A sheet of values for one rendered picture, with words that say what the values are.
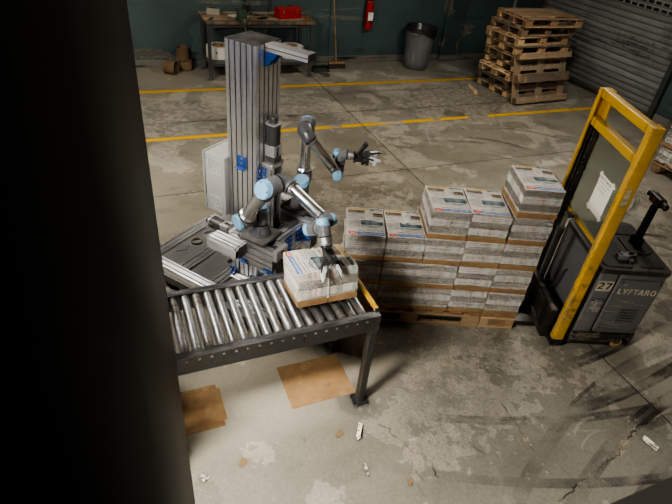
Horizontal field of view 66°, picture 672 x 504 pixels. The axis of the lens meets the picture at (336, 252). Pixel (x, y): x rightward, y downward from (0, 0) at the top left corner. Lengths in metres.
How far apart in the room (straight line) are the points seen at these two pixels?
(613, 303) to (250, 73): 3.10
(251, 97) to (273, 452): 2.20
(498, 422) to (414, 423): 0.58
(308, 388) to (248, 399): 0.42
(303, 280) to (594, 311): 2.41
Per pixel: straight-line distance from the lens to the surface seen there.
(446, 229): 3.76
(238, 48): 3.40
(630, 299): 4.47
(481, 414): 3.84
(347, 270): 3.00
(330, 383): 3.75
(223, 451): 3.43
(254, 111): 3.44
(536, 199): 3.81
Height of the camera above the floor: 2.88
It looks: 36 degrees down
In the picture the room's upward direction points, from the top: 7 degrees clockwise
